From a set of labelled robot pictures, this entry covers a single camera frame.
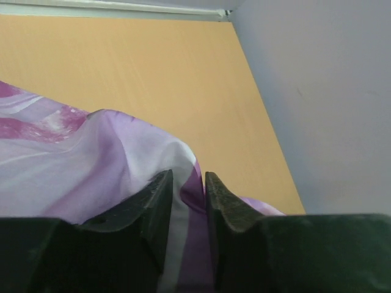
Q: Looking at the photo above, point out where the pink printed pillowcase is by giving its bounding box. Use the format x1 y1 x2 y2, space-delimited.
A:
1 83 279 292

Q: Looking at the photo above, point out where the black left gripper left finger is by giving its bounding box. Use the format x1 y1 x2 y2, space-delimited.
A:
1 170 173 292

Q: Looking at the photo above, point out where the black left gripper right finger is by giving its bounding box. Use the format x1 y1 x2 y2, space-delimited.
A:
205 172 390 292

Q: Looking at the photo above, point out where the aluminium rear table rail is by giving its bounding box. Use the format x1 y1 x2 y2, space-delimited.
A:
1 1 230 22

